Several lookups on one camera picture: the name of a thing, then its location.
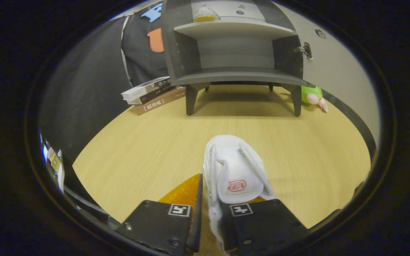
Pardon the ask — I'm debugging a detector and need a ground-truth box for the green plush toy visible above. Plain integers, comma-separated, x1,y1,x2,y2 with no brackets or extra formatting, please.
300,85,329,113

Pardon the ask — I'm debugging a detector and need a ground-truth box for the metal door hinge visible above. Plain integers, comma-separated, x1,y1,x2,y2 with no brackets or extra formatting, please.
295,42,313,60

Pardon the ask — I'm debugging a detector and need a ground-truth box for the black backdrop cloth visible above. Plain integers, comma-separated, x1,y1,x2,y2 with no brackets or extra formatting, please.
37,3,170,214

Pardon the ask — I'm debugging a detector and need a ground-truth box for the brown book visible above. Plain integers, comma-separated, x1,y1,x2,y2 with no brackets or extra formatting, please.
133,87,187,116

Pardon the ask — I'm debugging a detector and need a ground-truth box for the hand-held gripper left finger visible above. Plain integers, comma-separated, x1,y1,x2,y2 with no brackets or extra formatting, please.
114,173,204,256

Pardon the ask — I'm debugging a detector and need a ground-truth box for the dark book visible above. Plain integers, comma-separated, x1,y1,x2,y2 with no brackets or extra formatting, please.
127,85,176,106

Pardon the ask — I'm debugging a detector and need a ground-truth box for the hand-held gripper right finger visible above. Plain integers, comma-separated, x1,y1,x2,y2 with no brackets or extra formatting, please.
220,197,309,256

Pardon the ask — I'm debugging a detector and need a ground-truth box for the grey shoe cabinet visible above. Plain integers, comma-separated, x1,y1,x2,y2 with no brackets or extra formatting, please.
160,0,309,117

